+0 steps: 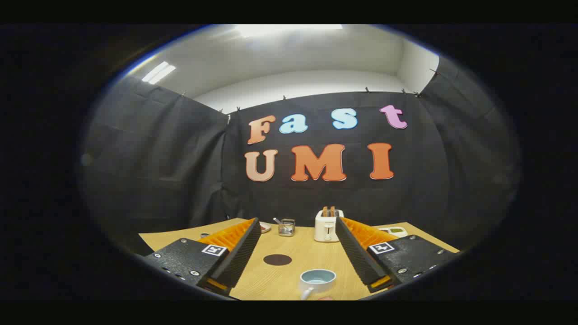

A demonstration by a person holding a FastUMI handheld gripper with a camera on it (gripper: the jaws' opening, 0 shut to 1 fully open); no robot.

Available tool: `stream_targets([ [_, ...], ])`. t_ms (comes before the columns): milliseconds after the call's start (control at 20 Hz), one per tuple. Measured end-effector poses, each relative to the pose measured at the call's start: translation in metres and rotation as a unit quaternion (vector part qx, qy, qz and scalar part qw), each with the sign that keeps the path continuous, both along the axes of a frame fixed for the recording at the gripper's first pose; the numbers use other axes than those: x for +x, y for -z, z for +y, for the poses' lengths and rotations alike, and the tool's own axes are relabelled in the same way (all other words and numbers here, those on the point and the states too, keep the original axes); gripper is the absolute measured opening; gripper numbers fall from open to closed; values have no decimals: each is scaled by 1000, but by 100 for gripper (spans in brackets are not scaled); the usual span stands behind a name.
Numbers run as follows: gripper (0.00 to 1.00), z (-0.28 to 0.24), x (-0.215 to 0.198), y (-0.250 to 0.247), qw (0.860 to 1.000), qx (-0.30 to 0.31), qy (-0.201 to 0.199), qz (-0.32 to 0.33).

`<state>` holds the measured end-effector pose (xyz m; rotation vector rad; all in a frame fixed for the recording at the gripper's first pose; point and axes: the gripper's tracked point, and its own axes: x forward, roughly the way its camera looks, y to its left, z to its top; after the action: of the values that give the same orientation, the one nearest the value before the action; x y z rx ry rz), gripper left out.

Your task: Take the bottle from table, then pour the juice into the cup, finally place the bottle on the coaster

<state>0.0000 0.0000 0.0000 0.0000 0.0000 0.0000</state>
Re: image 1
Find black backdrop cloth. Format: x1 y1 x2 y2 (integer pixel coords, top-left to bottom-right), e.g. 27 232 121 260
81 56 522 258

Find ceiling light panel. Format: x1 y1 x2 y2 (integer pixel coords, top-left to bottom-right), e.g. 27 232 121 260
141 61 177 85

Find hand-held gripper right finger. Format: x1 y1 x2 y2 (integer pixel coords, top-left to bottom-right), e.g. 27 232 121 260
335 217 461 294

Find wooden table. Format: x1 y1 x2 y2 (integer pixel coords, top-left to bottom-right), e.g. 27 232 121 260
139 218 460 301

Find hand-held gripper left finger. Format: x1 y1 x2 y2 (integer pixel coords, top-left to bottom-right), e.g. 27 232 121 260
144 218 262 297

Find white cup blue inside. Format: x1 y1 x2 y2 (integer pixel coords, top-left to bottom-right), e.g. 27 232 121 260
299 269 337 301

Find white toaster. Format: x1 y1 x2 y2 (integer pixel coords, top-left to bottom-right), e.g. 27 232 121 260
314 209 345 243

